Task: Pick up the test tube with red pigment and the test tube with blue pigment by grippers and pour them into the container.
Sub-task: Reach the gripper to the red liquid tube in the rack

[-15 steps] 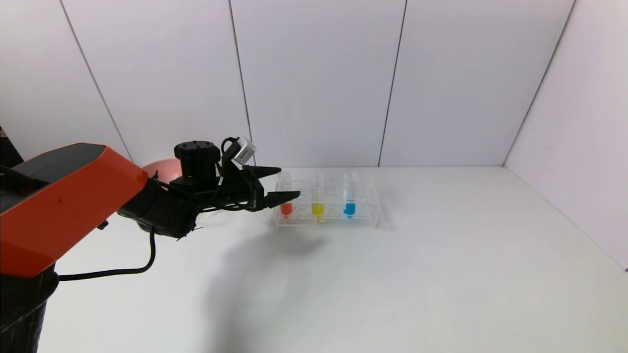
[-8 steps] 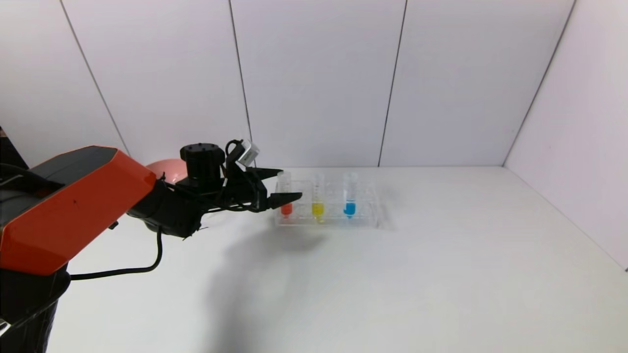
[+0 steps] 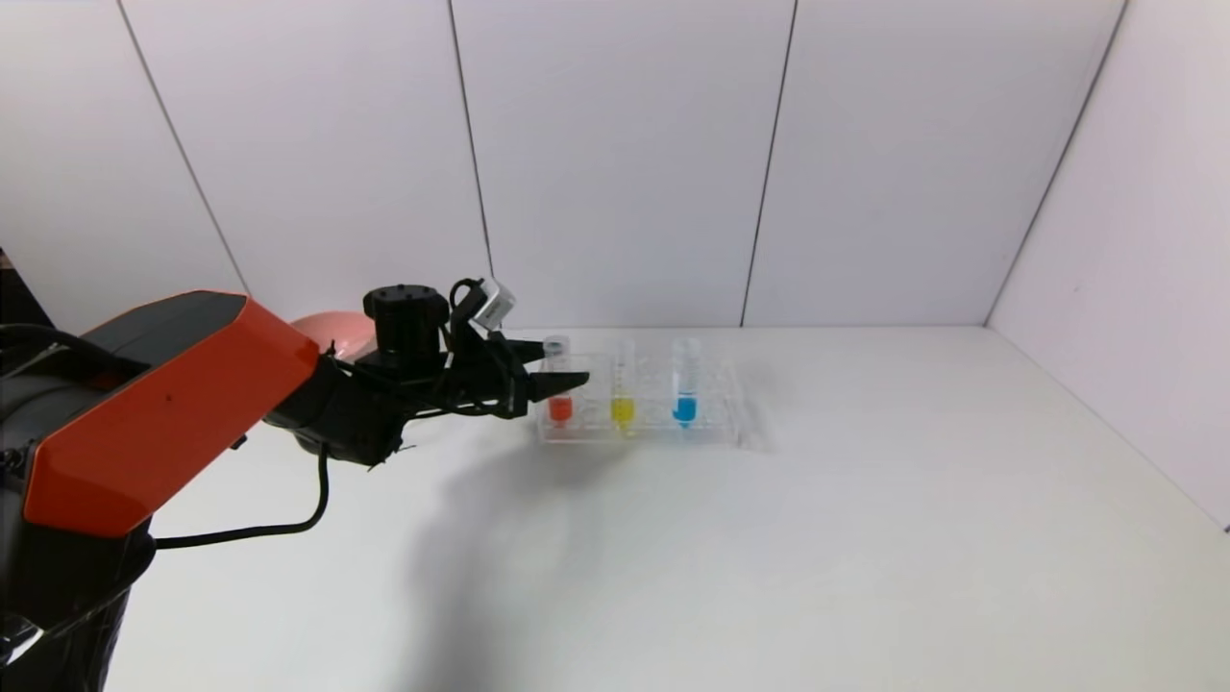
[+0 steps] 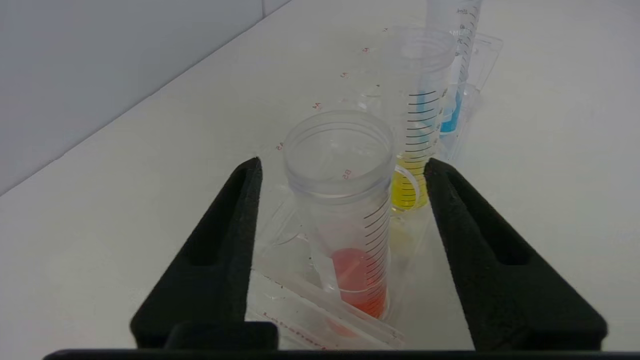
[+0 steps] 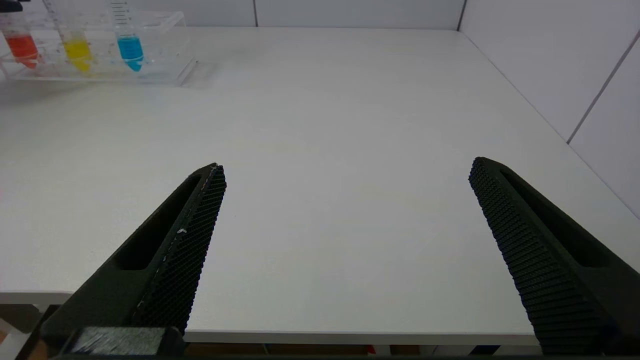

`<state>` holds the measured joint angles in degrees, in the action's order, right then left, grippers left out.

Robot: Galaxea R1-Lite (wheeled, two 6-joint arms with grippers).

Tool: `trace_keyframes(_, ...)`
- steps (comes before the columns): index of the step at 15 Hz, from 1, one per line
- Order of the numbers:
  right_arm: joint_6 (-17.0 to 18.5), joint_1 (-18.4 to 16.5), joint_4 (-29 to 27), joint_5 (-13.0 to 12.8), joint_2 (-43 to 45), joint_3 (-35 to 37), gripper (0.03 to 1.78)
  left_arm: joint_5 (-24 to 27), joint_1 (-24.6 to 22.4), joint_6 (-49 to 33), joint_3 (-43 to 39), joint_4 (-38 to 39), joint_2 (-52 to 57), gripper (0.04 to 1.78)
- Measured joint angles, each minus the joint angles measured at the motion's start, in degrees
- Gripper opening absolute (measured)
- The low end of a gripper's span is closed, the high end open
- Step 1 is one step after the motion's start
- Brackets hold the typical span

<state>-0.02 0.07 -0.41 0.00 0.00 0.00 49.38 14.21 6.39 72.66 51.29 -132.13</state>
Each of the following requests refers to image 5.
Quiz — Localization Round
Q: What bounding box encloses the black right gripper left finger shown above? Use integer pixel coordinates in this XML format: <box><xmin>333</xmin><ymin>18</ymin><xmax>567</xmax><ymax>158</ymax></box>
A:
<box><xmin>40</xmin><ymin>163</ymin><xmax>227</xmax><ymax>347</ymax></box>

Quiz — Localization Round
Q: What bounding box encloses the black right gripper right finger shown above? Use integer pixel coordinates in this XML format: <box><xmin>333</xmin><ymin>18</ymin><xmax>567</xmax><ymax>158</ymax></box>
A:
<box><xmin>468</xmin><ymin>157</ymin><xmax>640</xmax><ymax>356</ymax></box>

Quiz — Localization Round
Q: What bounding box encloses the test tube with red pigment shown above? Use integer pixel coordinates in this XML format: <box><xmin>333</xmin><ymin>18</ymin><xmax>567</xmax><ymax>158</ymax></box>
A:
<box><xmin>0</xmin><ymin>10</ymin><xmax>40</xmax><ymax>70</ymax></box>

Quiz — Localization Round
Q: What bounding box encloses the test tube with yellow pigment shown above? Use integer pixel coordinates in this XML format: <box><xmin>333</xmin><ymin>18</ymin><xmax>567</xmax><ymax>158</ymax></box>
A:
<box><xmin>42</xmin><ymin>0</ymin><xmax>95</xmax><ymax>75</ymax></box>

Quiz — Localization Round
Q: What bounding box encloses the test tube with blue pigment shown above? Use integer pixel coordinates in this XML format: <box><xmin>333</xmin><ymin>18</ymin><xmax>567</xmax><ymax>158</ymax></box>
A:
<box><xmin>106</xmin><ymin>0</ymin><xmax>146</xmax><ymax>73</ymax></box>

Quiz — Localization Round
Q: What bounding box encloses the clear acrylic test tube rack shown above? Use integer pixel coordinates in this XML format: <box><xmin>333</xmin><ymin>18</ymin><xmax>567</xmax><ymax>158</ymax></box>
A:
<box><xmin>0</xmin><ymin>9</ymin><xmax>199</xmax><ymax>86</ymax></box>

